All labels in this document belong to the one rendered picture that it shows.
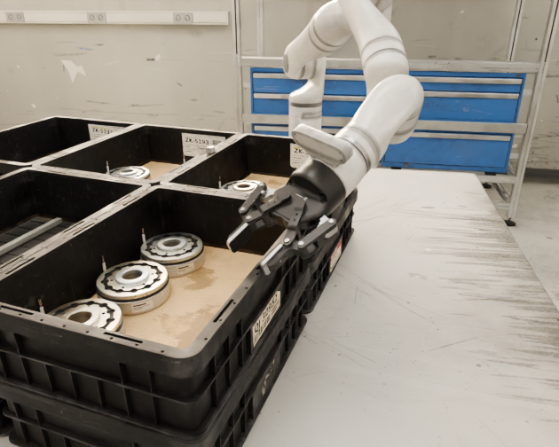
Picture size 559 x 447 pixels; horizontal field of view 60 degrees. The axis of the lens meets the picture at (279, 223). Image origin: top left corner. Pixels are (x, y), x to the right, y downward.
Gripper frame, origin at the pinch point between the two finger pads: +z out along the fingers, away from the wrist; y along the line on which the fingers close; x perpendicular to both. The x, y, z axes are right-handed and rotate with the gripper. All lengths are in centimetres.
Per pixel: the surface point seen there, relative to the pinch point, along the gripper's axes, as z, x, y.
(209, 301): 6.4, -10.8, 7.2
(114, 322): 17.6, -1.8, 8.8
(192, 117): -132, -173, 271
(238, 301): 7.1, 2.8, -5.7
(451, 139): -181, -152, 72
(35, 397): 29.4, -1.0, 7.9
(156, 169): -16, -31, 65
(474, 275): -40, -46, -11
